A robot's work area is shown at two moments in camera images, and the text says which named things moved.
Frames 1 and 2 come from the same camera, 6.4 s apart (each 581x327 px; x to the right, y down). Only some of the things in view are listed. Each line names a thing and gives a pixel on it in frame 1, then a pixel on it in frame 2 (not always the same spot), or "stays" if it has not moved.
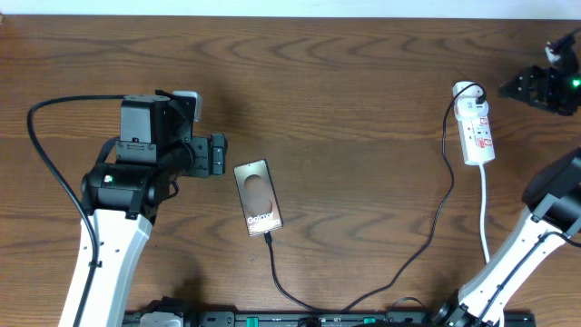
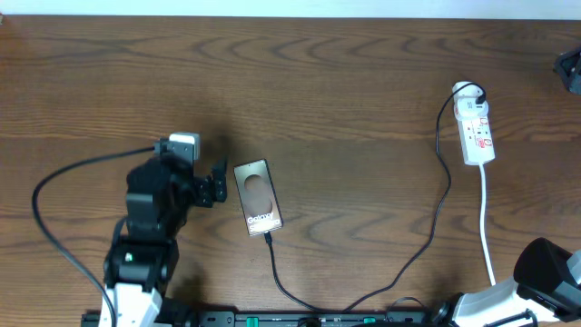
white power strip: (474, 123) stays
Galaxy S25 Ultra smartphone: (259, 197) stays
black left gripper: (203, 163) to (205, 196)
